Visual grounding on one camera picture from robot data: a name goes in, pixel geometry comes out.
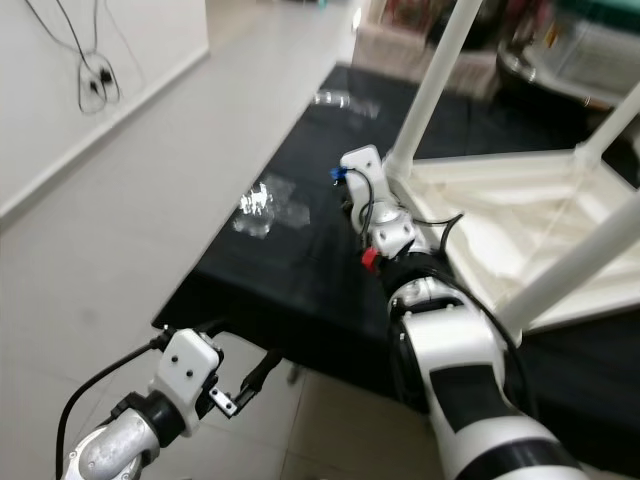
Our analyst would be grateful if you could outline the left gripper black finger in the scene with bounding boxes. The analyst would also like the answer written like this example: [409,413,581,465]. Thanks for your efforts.
[238,348,283,396]

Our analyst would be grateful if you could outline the clear plastic wrapper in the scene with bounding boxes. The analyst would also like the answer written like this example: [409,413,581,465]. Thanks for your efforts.
[310,88,381,119]
[230,178,311,239]

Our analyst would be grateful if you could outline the brown cloth covered bench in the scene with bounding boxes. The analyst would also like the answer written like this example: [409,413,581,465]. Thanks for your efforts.
[350,20,501,81]

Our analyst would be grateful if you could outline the white plastic table top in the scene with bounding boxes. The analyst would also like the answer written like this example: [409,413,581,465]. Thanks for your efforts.
[390,140,640,336]

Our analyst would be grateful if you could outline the black wok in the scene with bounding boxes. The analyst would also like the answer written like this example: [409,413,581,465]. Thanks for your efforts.
[495,40,640,111]

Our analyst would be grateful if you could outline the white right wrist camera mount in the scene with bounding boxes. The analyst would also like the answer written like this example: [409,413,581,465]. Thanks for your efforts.
[340,145,391,206]

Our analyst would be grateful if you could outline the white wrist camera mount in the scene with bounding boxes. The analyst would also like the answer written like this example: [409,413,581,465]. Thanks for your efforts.
[340,145,391,206]
[150,328,226,411]

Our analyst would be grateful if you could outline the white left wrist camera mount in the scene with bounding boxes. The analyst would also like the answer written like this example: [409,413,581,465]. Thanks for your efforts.
[150,328,226,411]

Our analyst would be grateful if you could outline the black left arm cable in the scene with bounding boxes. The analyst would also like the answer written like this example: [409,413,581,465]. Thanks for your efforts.
[57,335,171,480]

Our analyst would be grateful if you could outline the black wall cables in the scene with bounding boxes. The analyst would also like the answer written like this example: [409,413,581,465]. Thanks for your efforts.
[25,0,151,116]

